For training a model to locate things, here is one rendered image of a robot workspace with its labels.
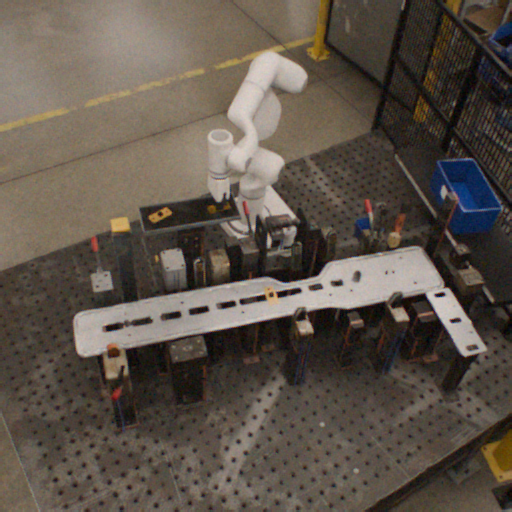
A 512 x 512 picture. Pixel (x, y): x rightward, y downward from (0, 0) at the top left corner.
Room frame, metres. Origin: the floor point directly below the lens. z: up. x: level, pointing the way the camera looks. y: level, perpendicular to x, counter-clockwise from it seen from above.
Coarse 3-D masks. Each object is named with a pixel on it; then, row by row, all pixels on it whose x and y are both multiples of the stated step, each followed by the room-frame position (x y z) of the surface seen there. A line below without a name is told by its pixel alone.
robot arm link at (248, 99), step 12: (252, 84) 1.89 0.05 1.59; (240, 96) 1.85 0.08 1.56; (252, 96) 1.85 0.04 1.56; (240, 108) 1.81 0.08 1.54; (252, 108) 1.83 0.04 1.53; (240, 120) 1.78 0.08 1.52; (252, 132) 1.73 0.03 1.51; (252, 144) 1.70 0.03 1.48; (240, 156) 1.65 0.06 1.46; (252, 156) 1.68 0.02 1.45; (240, 168) 1.63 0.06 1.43
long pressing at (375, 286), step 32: (384, 256) 1.67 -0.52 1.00; (416, 256) 1.69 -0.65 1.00; (224, 288) 1.45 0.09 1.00; (256, 288) 1.46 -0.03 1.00; (288, 288) 1.47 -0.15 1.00; (352, 288) 1.50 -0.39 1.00; (384, 288) 1.51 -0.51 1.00; (416, 288) 1.52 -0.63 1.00; (96, 320) 1.26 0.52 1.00; (160, 320) 1.28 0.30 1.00; (192, 320) 1.29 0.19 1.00; (224, 320) 1.30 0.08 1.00; (256, 320) 1.32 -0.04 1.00; (96, 352) 1.13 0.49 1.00
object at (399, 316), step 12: (384, 312) 1.40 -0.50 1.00; (396, 312) 1.37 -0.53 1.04; (384, 324) 1.38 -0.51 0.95; (396, 324) 1.33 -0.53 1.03; (384, 336) 1.37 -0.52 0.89; (396, 336) 1.33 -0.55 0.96; (372, 348) 1.39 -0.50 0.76; (384, 348) 1.35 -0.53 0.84; (372, 360) 1.37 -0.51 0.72; (384, 360) 1.33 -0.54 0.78; (372, 372) 1.32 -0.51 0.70; (384, 372) 1.33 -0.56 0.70
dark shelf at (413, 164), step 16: (400, 160) 2.24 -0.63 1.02; (416, 160) 2.24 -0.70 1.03; (432, 160) 2.25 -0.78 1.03; (416, 176) 2.13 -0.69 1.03; (432, 176) 2.14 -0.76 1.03; (432, 192) 2.04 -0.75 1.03; (432, 208) 1.94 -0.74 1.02; (496, 224) 1.87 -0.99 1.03; (464, 240) 1.77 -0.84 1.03; (480, 240) 1.77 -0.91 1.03; (496, 240) 1.78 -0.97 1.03; (480, 256) 1.69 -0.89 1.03; (496, 256) 1.69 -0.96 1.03; (480, 272) 1.60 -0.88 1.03; (496, 272) 1.61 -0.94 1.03; (496, 288) 1.53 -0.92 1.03; (496, 304) 1.46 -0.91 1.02
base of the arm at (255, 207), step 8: (240, 200) 2.03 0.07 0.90; (248, 200) 2.00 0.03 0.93; (256, 200) 2.01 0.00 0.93; (240, 208) 2.03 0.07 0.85; (248, 208) 2.01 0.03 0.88; (256, 208) 2.01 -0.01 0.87; (264, 208) 2.13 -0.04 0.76; (264, 216) 2.08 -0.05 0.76; (232, 224) 2.01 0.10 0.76; (240, 224) 2.02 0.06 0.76
